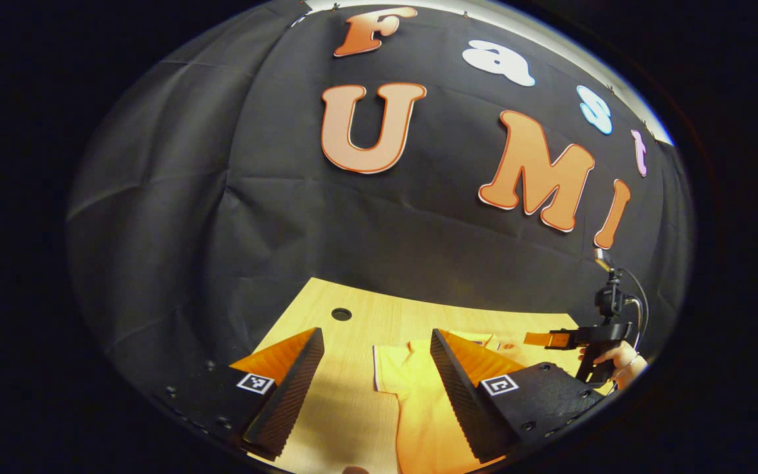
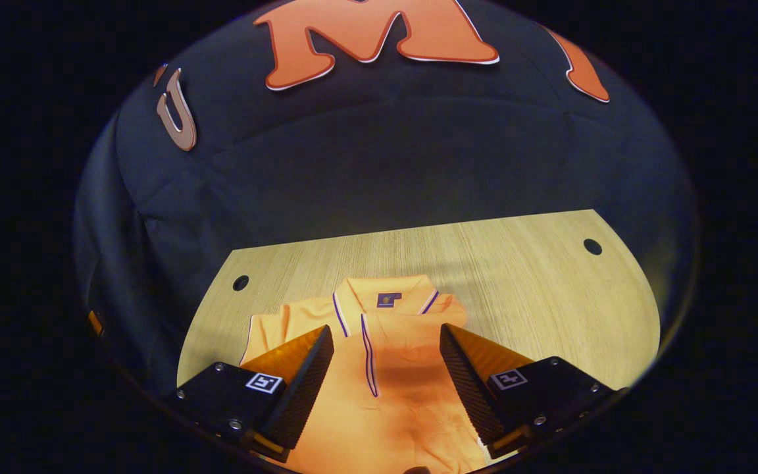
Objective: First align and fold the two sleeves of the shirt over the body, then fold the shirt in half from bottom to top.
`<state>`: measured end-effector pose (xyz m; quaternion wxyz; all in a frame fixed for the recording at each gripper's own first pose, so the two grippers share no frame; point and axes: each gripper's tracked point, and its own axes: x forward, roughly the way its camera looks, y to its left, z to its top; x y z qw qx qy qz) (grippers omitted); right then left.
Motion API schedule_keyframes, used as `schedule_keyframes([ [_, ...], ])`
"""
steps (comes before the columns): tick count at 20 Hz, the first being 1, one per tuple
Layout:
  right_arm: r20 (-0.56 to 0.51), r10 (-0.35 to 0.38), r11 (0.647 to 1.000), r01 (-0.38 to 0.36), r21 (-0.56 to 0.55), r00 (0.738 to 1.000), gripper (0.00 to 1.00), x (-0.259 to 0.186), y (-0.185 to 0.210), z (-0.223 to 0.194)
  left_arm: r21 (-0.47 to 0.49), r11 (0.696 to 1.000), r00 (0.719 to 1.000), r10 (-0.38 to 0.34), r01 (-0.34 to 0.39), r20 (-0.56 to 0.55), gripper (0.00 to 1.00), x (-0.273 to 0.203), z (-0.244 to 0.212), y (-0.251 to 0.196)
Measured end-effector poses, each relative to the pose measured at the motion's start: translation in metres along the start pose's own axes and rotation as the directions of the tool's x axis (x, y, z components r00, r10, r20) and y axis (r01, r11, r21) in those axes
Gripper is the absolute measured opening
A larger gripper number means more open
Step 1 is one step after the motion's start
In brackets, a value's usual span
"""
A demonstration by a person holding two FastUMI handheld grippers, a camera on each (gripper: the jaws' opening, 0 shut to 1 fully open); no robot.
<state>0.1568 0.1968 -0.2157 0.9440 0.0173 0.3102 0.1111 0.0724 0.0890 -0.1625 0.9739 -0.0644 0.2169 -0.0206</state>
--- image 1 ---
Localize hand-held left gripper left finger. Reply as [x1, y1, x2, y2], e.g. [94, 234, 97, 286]
[155, 327, 325, 461]

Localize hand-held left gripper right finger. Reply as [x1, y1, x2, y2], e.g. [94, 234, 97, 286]
[430, 329, 607, 465]

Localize orange T-shirt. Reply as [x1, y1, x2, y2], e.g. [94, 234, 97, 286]
[372, 329, 584, 474]

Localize black cable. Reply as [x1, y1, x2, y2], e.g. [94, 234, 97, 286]
[619, 267, 651, 350]

